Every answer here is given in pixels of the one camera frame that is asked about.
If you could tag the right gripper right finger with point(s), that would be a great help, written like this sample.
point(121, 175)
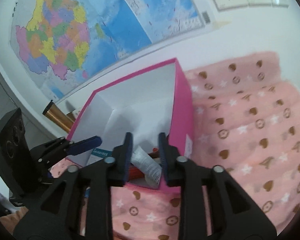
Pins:
point(182, 172)

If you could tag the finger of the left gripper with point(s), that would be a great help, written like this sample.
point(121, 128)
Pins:
point(76, 148)

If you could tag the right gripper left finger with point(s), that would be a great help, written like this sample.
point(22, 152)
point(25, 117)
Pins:
point(104, 174)

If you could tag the small pink white tube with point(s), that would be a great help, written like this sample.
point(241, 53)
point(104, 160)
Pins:
point(147, 166)

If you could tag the white teal carton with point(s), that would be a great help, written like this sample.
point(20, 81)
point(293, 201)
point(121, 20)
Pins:
point(97, 155)

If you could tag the gold thermos bottle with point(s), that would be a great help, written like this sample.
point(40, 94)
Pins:
point(54, 114)

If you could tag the pink cardboard box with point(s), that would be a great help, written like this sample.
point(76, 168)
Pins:
point(154, 100)

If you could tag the pink patterned cloth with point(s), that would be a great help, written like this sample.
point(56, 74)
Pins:
point(246, 118)

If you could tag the wall map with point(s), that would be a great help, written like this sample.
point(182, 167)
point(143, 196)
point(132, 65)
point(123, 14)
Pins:
point(64, 43)

